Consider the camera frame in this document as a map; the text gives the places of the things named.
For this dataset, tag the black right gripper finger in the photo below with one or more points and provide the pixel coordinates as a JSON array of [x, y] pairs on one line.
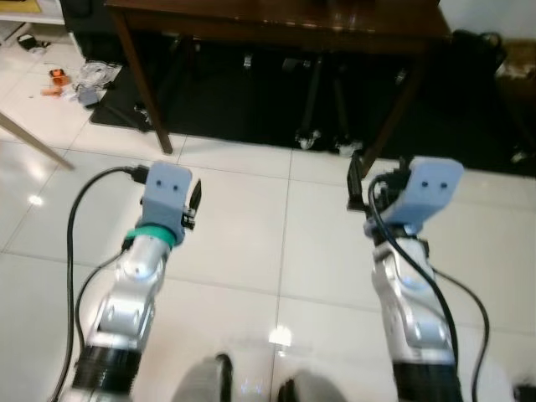
[[357, 184]]

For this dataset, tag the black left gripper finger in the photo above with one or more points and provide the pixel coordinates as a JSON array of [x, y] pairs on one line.
[[196, 197]]

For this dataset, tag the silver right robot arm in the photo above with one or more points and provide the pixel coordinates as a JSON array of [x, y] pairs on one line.
[[410, 301]]

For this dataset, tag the black floor mat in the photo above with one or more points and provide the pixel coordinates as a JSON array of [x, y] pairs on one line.
[[251, 100]]

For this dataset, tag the clear plastic bag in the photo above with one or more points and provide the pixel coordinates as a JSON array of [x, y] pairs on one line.
[[96, 79]]

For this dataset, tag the black bag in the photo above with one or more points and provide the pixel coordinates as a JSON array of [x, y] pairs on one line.
[[479, 59]]

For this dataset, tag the grey left robot leg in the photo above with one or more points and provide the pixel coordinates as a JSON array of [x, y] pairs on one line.
[[205, 385]]

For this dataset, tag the grey robot leg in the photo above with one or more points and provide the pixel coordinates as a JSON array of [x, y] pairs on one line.
[[205, 385], [314, 389]]

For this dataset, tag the light wooden leg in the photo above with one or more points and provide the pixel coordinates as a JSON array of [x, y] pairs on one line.
[[33, 141]]

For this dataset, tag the small orange tool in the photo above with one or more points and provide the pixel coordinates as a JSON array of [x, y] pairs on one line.
[[57, 78]]

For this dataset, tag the grey right robot leg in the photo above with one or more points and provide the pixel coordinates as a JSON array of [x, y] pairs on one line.
[[314, 389]]

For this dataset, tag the flat black device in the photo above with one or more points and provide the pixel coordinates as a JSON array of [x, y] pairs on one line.
[[525, 394]]

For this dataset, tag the white shelf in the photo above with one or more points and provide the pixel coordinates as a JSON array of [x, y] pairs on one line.
[[29, 10]]

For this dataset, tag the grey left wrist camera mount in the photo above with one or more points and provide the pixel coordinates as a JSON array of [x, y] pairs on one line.
[[166, 194]]

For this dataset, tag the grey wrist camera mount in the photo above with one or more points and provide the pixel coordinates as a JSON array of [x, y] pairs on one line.
[[431, 191], [166, 194]]

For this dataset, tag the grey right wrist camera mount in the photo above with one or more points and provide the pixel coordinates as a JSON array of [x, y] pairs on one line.
[[431, 191]]

